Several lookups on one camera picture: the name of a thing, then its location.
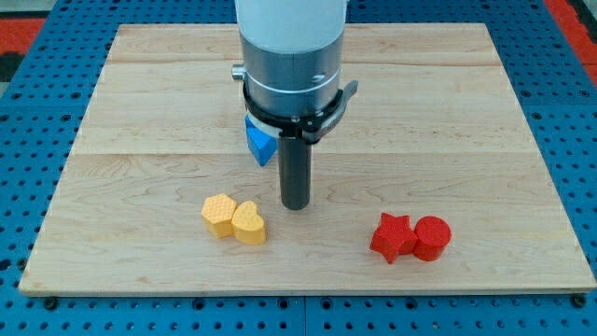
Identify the yellow hexagon block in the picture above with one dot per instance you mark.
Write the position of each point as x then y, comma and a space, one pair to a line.
217, 213

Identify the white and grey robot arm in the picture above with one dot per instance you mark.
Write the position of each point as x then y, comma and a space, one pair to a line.
291, 53

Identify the light wooden board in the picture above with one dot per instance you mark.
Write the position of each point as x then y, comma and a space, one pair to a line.
435, 129

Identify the blue triangular block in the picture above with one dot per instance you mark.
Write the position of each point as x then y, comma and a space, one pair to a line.
261, 145

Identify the red cylinder block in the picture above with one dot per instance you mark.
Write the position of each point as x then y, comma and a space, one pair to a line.
434, 234

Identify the yellow heart block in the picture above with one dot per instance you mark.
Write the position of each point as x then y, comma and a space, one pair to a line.
248, 225

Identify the red star block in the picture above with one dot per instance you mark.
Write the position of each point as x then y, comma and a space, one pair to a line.
393, 237

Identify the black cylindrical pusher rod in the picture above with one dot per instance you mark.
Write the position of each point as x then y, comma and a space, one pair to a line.
295, 158

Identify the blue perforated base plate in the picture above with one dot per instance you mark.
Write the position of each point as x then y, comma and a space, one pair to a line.
46, 100

